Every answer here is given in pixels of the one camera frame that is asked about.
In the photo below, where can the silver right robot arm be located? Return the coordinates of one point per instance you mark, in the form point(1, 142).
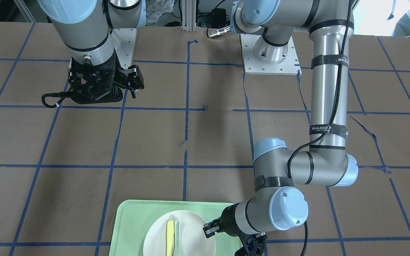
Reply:
point(100, 35)

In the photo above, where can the pale green plastic spoon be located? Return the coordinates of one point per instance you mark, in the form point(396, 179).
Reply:
point(176, 247)

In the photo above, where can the white round plate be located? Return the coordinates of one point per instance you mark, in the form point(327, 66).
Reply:
point(192, 238)

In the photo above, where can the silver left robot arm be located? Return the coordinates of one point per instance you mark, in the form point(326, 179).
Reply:
point(278, 204)

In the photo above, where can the light green tray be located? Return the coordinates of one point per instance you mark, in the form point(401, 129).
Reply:
point(135, 217)

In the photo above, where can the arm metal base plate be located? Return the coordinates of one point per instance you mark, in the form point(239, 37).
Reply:
point(260, 58)
point(124, 43)

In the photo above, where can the aluminium frame post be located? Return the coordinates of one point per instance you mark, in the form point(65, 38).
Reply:
point(189, 15)

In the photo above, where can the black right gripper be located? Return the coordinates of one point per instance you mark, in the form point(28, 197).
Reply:
point(132, 77)

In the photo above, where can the yellow plastic fork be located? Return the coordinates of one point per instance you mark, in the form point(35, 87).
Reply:
point(170, 237)

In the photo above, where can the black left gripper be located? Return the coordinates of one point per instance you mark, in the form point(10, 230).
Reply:
point(229, 223)

